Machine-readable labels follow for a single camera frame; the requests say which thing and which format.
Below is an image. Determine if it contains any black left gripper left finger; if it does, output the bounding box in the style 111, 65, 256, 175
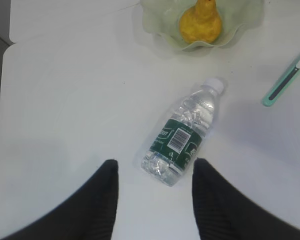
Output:
6, 159, 119, 240

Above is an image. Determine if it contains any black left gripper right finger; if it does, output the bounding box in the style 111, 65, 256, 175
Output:
192, 158, 300, 240

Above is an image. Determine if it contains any clear water bottle green label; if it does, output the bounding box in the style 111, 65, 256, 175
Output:
141, 78, 225, 187

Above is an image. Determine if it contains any yellow pear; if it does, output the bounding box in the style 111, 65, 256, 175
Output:
178, 0, 223, 44

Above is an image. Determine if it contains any green utility knife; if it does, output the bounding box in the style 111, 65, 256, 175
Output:
261, 55, 300, 107

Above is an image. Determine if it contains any green wavy glass plate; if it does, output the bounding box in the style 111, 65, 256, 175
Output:
140, 0, 264, 52

